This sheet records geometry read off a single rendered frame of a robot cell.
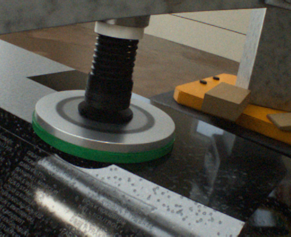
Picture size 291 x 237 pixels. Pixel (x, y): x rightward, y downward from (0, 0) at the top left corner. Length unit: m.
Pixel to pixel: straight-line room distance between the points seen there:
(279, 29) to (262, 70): 0.14
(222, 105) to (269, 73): 0.27
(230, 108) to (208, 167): 0.52
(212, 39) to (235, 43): 0.45
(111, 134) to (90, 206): 0.10
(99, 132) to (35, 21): 0.17
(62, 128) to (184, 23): 6.99
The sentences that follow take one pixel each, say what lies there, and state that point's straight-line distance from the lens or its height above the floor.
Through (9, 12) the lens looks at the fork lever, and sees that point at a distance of 0.53.
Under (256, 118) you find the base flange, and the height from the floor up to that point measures 0.78.
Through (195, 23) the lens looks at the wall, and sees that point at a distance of 7.37.
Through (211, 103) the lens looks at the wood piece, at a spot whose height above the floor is 0.81.
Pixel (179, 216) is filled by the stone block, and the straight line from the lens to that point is 0.48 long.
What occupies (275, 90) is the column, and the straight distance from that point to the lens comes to 1.31.
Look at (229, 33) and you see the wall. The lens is 7.07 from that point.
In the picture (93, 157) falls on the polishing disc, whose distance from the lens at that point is 0.52.
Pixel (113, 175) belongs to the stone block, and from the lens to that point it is 0.52.
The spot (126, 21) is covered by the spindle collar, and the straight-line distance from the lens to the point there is 0.54.
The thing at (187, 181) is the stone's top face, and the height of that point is 0.87.
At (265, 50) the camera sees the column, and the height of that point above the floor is 0.96.
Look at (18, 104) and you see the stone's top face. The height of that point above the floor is 0.87.
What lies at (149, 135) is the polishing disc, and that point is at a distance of 0.56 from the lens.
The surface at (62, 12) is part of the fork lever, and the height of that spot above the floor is 1.04.
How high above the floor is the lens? 1.10
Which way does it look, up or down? 19 degrees down
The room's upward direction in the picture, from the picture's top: 11 degrees clockwise
